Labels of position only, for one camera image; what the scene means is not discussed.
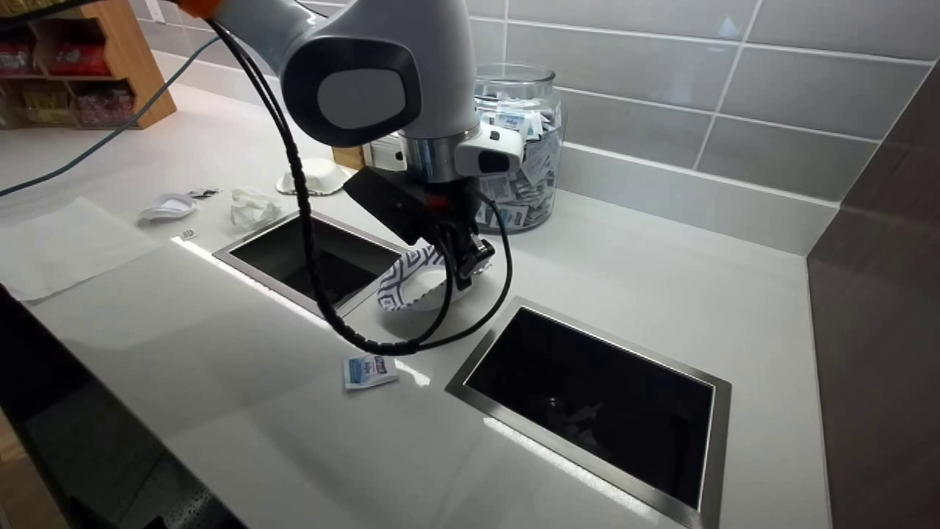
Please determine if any glass jar of wipe packets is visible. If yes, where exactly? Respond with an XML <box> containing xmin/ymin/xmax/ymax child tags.
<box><xmin>468</xmin><ymin>63</ymin><xmax>568</xmax><ymax>235</ymax></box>

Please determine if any wooden snack shelf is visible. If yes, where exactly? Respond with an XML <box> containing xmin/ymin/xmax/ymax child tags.
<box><xmin>0</xmin><ymin>0</ymin><xmax>179</xmax><ymax>132</ymax></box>

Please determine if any steel framed trash opening dark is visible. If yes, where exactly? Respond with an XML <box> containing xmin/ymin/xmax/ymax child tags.
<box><xmin>445</xmin><ymin>295</ymin><xmax>734</xmax><ymax>529</ymax></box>

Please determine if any red snack package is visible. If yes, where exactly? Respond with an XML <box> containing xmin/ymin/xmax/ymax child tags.
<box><xmin>48</xmin><ymin>41</ymin><xmax>113</xmax><ymax>78</ymax></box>

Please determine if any thin grey cable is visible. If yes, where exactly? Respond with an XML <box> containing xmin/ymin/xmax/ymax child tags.
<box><xmin>0</xmin><ymin>35</ymin><xmax>225</xmax><ymax>200</ymax></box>

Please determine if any magenta snack package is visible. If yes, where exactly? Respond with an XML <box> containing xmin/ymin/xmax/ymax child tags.
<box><xmin>76</xmin><ymin>85</ymin><xmax>138</xmax><ymax>126</ymax></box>

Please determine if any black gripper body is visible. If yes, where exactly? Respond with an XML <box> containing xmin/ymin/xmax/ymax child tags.
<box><xmin>348</xmin><ymin>169</ymin><xmax>485</xmax><ymax>248</ymax></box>

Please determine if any black looped cable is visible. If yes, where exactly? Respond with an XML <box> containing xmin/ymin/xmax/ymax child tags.
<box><xmin>205</xmin><ymin>24</ymin><xmax>518</xmax><ymax>357</ymax></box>

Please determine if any white round base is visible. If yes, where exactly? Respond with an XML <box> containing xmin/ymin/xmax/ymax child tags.
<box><xmin>276</xmin><ymin>154</ymin><xmax>352</xmax><ymax>200</ymax></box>

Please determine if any yellow snack package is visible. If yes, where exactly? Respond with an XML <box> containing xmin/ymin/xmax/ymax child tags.
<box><xmin>22</xmin><ymin>82</ymin><xmax>79</xmax><ymax>126</ymax></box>

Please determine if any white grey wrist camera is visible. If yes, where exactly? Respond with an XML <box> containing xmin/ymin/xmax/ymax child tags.
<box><xmin>455</xmin><ymin>121</ymin><xmax>527</xmax><ymax>179</ymax></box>

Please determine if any tan wooden block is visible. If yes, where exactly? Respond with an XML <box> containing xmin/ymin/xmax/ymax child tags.
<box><xmin>332</xmin><ymin>143</ymin><xmax>371</xmax><ymax>176</ymax></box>

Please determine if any clear plastic wrapper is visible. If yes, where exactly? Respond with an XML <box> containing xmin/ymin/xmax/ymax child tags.
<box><xmin>229</xmin><ymin>187</ymin><xmax>289</xmax><ymax>235</ymax></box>

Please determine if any blue white wipe packet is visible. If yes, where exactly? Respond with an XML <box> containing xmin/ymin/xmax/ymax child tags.
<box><xmin>341</xmin><ymin>353</ymin><xmax>404</xmax><ymax>392</ymax></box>

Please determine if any blue patterned paper bowl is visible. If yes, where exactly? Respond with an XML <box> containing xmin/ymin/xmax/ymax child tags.
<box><xmin>373</xmin><ymin>238</ymin><xmax>474</xmax><ymax>332</ymax></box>

